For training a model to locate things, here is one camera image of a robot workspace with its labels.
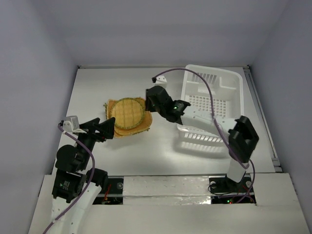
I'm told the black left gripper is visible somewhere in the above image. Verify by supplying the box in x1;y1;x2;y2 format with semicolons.
75;116;115;168

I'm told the square woven bamboo tray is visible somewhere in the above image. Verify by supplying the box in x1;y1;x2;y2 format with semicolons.
104;103;153;137

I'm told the rounded woven bamboo tray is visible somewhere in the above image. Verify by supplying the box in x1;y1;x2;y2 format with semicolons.
106;99;123;120

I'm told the rounded square woven basket plate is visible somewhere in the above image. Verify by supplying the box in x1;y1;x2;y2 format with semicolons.
104;97;153;138

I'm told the round woven bamboo plate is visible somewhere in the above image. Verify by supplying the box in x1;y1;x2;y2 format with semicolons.
110;98;145;130

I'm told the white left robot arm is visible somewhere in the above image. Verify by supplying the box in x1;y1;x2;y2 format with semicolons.
44;116;116;234

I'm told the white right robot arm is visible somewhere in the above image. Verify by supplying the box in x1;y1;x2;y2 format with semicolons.
97;86;259;191

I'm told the white plastic dish rack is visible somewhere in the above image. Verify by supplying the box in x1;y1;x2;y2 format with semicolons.
177;64;244;154

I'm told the white foam front panel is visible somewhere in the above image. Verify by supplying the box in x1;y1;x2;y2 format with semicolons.
28;173;305;234

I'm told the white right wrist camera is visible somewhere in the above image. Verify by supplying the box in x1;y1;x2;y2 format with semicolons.
152;75;168;89

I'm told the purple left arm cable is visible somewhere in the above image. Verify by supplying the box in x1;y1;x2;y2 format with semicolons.
41;124;96;234

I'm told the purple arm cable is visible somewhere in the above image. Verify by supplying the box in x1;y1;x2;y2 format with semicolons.
41;124;96;234
155;67;256;204

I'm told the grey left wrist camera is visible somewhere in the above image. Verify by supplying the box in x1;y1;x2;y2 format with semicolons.
61;116;80;133

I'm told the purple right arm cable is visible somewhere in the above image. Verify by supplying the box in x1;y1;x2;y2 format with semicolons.
155;67;256;204

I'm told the aluminium side rail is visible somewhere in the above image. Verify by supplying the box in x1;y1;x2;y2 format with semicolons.
243;66;283;173

